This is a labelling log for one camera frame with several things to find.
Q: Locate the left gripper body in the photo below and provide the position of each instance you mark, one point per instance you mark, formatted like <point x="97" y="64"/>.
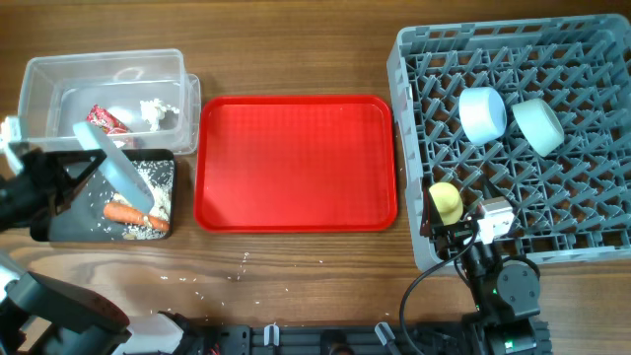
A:
<point x="39" y="185"/>

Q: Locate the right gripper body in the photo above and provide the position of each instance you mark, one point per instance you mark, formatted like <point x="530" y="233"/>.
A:
<point x="455" y="233"/>

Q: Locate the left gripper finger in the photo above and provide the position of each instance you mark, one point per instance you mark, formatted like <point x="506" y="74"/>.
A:
<point x="74" y="199"/>
<point x="72" y="169"/>

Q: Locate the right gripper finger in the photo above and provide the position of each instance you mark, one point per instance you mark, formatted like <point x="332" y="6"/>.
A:
<point x="490" y="190"/>
<point x="431" y="218"/>

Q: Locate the yellow cup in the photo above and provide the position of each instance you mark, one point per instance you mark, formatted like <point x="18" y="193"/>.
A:
<point x="448" y="202"/>

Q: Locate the red snack wrapper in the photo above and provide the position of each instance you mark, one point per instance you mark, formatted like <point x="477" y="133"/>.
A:
<point x="105" y="121"/>

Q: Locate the light blue plate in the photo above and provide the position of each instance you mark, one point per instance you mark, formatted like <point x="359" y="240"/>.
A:
<point x="116" y="168"/>

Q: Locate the orange carrot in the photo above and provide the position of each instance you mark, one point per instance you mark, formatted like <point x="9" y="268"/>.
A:
<point x="121" y="213"/>

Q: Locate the white tissue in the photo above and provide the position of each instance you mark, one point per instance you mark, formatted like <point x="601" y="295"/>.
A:
<point x="159" y="115"/>

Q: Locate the light blue bowl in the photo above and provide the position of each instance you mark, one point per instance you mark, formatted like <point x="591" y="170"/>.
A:
<point x="482" y="114"/>

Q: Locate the green bowl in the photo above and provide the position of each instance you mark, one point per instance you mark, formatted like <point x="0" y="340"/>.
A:
<point x="539" y="125"/>

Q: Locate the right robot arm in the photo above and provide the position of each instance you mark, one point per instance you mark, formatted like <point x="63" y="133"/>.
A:
<point x="505" y="290"/>

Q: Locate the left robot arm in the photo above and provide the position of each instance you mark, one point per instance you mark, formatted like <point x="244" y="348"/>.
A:
<point x="81" y="321"/>

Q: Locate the grey dishwasher rack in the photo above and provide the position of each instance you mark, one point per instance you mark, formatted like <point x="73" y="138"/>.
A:
<point x="572" y="205"/>

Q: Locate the black plastic tray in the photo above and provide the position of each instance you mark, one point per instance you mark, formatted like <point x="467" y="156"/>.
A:
<point x="79" y="223"/>

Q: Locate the clear plastic bin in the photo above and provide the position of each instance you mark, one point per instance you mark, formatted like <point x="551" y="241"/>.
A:
<point x="59" y="91"/>

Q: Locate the red serving tray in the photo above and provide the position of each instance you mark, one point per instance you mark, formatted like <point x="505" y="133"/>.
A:
<point x="295" y="164"/>

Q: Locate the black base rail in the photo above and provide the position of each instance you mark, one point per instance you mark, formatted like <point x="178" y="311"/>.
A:
<point x="443" y="337"/>

